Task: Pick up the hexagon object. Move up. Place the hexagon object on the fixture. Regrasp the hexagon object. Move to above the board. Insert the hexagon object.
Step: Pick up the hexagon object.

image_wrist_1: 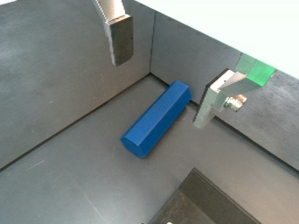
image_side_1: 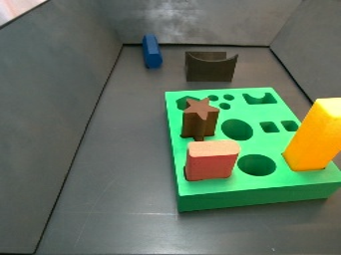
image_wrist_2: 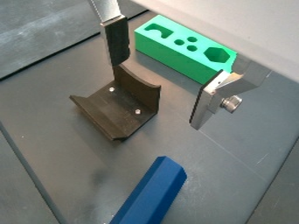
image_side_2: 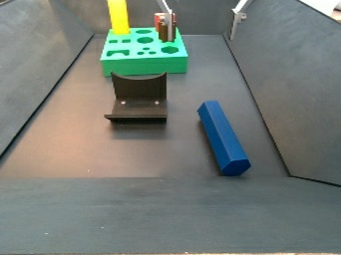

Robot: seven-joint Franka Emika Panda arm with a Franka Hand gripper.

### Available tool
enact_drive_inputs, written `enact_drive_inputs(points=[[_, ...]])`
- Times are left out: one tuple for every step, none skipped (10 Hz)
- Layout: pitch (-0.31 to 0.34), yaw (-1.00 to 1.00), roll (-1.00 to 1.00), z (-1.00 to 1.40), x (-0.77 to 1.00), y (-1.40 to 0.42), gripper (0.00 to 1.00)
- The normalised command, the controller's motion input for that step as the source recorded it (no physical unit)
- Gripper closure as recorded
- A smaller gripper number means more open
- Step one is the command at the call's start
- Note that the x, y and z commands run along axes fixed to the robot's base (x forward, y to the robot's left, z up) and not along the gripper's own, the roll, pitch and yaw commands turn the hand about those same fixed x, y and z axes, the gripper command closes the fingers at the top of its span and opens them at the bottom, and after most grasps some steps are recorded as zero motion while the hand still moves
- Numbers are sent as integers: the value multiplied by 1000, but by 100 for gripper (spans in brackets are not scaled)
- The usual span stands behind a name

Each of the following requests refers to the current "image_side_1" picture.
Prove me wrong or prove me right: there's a black curved cradle stand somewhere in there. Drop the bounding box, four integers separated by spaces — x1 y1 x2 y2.
185 52 238 82

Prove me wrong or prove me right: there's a blue hexagon bar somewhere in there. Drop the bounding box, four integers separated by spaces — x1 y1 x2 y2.
143 34 163 69

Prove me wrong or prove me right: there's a yellow square block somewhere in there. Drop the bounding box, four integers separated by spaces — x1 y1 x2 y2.
282 98 341 171

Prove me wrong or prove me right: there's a red rounded block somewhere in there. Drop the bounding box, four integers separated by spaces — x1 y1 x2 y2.
184 139 241 181

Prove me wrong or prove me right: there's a green foam shape board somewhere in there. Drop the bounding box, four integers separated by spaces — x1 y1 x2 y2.
166 88 341 212

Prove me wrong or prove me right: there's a brown star block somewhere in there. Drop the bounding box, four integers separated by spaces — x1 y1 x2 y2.
181 98 220 141

